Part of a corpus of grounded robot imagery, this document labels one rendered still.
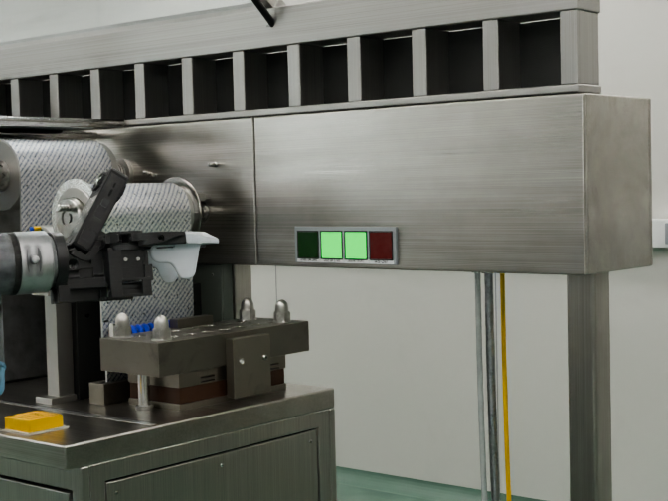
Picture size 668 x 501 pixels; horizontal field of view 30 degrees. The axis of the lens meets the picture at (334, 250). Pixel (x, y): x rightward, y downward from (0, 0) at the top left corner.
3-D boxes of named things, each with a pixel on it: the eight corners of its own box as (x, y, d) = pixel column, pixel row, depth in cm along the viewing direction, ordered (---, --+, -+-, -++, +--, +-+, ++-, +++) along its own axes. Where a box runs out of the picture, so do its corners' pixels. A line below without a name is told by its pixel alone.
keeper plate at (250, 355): (227, 397, 232) (225, 338, 231) (263, 390, 239) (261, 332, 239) (236, 399, 230) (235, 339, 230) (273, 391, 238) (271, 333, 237)
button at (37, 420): (4, 429, 211) (3, 416, 210) (38, 423, 216) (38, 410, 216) (29, 434, 206) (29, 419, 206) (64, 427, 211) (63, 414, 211)
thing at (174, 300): (100, 339, 235) (97, 241, 234) (192, 326, 253) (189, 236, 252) (102, 339, 234) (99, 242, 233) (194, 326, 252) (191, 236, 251)
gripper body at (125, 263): (136, 298, 159) (44, 305, 153) (131, 232, 159) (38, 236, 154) (158, 294, 152) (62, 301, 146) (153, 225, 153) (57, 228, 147)
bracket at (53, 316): (33, 403, 237) (27, 243, 236) (61, 398, 242) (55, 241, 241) (50, 406, 234) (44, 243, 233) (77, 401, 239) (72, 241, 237)
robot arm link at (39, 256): (3, 236, 151) (21, 228, 144) (40, 234, 154) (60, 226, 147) (8, 297, 151) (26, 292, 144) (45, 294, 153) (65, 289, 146)
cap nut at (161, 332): (147, 340, 224) (146, 315, 224) (162, 337, 227) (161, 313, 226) (160, 341, 221) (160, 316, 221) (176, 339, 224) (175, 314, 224)
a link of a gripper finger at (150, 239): (180, 248, 157) (111, 251, 154) (179, 234, 157) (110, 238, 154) (189, 244, 153) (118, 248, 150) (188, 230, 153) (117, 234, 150)
